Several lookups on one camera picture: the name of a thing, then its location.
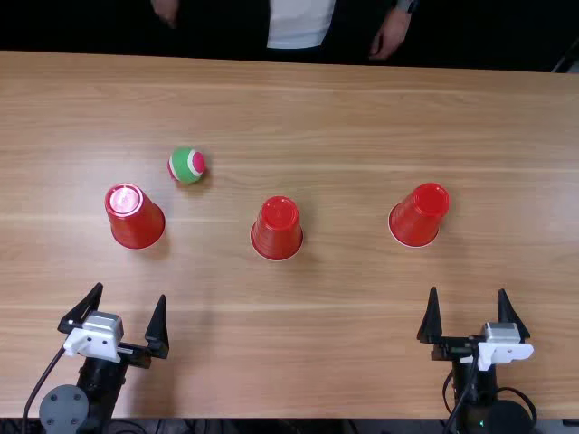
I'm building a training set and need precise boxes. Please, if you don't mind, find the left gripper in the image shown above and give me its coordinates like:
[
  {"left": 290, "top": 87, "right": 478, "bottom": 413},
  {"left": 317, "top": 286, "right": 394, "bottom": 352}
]
[{"left": 57, "top": 282, "right": 171, "bottom": 370}]

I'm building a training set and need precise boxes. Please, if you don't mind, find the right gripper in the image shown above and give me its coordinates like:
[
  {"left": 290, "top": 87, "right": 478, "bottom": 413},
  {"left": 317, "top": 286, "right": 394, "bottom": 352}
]
[{"left": 416, "top": 286, "right": 532, "bottom": 365}]

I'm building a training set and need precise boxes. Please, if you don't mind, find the red cup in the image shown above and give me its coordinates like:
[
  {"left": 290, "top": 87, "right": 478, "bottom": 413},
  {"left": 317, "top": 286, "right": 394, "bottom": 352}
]
[
  {"left": 387, "top": 182, "right": 451, "bottom": 249},
  {"left": 104, "top": 182, "right": 166, "bottom": 250},
  {"left": 250, "top": 194, "right": 304, "bottom": 262}
]

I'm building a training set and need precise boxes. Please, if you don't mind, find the yellow ball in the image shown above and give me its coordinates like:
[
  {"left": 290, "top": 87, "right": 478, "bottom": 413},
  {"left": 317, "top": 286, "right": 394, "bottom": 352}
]
[{"left": 166, "top": 146, "right": 208, "bottom": 185}]

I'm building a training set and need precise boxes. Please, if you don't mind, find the person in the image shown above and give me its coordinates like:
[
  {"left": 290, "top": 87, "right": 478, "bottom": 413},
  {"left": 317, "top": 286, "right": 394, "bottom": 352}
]
[{"left": 151, "top": 0, "right": 420, "bottom": 62}]

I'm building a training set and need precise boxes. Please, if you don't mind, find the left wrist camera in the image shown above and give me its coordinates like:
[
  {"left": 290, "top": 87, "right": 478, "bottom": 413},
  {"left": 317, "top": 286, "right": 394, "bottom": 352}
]
[{"left": 62, "top": 310, "right": 125, "bottom": 363}]

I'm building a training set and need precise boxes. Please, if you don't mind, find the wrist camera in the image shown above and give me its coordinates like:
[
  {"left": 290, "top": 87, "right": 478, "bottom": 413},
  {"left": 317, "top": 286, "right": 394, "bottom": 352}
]
[
  {"left": 471, "top": 321, "right": 536, "bottom": 373},
  {"left": 62, "top": 310, "right": 125, "bottom": 363}
]

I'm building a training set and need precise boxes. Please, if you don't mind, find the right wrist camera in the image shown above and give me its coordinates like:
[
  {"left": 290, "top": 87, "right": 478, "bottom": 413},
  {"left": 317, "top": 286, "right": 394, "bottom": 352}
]
[{"left": 471, "top": 321, "right": 536, "bottom": 373}]

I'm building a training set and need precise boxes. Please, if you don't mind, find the black cable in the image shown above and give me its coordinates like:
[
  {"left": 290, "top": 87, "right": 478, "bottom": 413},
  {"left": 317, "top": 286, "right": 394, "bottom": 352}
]
[
  {"left": 441, "top": 354, "right": 481, "bottom": 434},
  {"left": 496, "top": 385, "right": 540, "bottom": 425},
  {"left": 21, "top": 346, "right": 67, "bottom": 434}
]

